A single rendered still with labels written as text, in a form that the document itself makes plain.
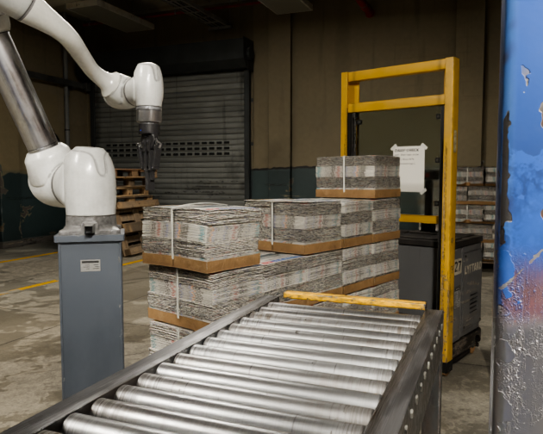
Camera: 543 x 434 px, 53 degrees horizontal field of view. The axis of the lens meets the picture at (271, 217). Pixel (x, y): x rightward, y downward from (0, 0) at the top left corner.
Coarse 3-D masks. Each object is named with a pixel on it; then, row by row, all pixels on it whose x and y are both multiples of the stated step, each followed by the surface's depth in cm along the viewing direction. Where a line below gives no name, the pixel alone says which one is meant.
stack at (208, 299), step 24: (264, 264) 220; (288, 264) 231; (312, 264) 245; (336, 264) 261; (360, 264) 277; (168, 288) 214; (192, 288) 204; (216, 288) 199; (240, 288) 209; (264, 288) 221; (288, 288) 232; (312, 288) 246; (168, 312) 215; (192, 312) 205; (216, 312) 200; (168, 336) 215
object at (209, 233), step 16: (192, 208) 197; (208, 208) 197; (224, 208) 200; (240, 208) 205; (256, 208) 212; (192, 224) 198; (208, 224) 193; (224, 224) 199; (240, 224) 206; (256, 224) 213; (192, 240) 198; (208, 240) 195; (224, 240) 200; (240, 240) 207; (256, 240) 214; (192, 256) 198; (208, 256) 195; (224, 256) 201; (240, 256) 208
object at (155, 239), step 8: (144, 208) 216; (152, 208) 213; (160, 208) 210; (144, 216) 216; (152, 216) 213; (160, 216) 209; (144, 224) 217; (152, 224) 213; (160, 224) 210; (144, 232) 217; (152, 232) 213; (160, 232) 210; (144, 240) 216; (152, 240) 213; (160, 240) 210; (144, 248) 216; (152, 248) 213; (160, 248) 210
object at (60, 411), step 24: (240, 312) 154; (192, 336) 130; (144, 360) 113; (168, 360) 115; (96, 384) 100; (120, 384) 100; (48, 408) 90; (72, 408) 90; (0, 432) 81; (24, 432) 81
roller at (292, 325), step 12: (252, 324) 145; (264, 324) 144; (276, 324) 143; (288, 324) 142; (300, 324) 141; (360, 336) 134; (372, 336) 133; (384, 336) 132; (396, 336) 131; (408, 336) 131
